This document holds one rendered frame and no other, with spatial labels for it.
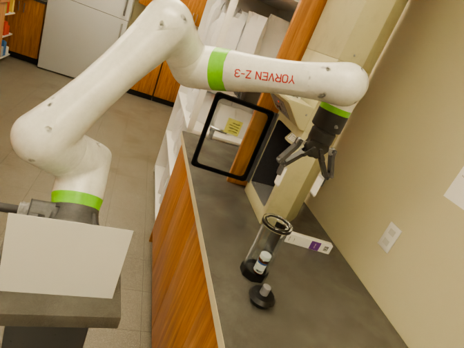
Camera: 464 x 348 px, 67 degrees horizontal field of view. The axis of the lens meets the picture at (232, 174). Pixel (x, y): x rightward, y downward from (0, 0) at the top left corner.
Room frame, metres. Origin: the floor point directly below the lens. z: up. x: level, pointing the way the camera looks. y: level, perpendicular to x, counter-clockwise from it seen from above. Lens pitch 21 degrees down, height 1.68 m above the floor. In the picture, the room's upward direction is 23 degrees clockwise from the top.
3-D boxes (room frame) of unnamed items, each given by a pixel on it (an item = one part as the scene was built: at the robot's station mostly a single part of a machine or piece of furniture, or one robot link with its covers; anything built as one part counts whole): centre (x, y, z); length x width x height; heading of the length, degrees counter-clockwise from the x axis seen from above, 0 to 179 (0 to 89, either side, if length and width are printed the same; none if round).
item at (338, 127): (1.07, -0.20, 1.54); 0.12 x 0.09 x 0.06; 21
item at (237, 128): (1.69, 0.07, 1.19); 0.30 x 0.01 x 0.40; 104
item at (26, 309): (0.74, 0.33, 0.92); 0.32 x 0.32 x 0.04; 26
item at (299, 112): (1.57, -0.10, 1.46); 0.32 x 0.12 x 0.10; 21
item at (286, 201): (1.63, -0.27, 1.33); 0.32 x 0.25 x 0.77; 21
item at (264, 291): (0.93, -0.24, 0.97); 0.09 x 0.09 x 0.07
